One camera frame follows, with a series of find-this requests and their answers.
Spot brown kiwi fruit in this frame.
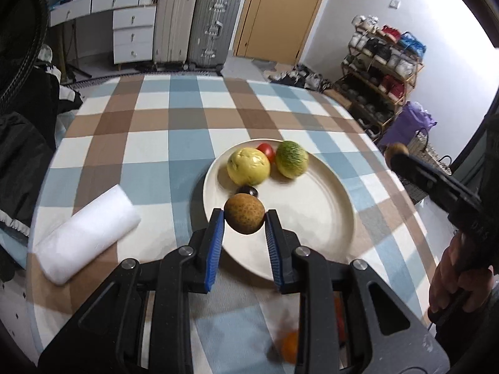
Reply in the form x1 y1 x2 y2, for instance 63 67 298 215
224 193 266 235
384 143 409 164

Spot dark plum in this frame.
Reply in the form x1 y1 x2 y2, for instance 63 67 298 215
237 185 259 198

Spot large red tomato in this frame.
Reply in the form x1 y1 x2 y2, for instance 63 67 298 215
257 143 275 164

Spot small red tomato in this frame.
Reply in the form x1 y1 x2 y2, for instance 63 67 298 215
334 295 347 347

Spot person's right hand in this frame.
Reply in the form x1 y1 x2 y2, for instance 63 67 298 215
429 231 496 313

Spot cream round plate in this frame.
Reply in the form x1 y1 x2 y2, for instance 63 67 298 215
202 138 355 280

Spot yellow guava fruit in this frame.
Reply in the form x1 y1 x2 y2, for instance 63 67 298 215
226 147 271 187

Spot woven basket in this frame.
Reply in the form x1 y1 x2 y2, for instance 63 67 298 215
407 128 452 176

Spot green bumpy fruit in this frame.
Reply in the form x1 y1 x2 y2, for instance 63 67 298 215
275 140 309 179

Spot large orange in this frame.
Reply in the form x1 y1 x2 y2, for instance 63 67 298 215
280 330 298 365

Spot purple bag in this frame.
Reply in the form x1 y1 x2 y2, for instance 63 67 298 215
377 101 437 151

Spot checkered tablecloth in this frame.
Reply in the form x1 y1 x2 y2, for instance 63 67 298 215
27 75 436 350

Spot white paper towel roll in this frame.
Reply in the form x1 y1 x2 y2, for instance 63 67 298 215
35 185 141 286

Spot wooden shoe rack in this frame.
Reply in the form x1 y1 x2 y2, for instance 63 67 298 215
333 15 426 142

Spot pile of black clothes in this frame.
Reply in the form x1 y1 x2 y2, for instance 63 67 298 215
0 46 85 281

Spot silver aluminium suitcase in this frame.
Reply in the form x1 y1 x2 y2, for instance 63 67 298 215
187 0 240 72

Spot beige ribbed suitcase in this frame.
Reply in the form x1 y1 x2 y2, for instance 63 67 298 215
153 0 196 64

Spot wooden door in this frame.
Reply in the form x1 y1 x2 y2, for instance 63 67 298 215
232 0 323 64

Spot white drawer desk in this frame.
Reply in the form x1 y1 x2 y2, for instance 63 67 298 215
50 0 156 66

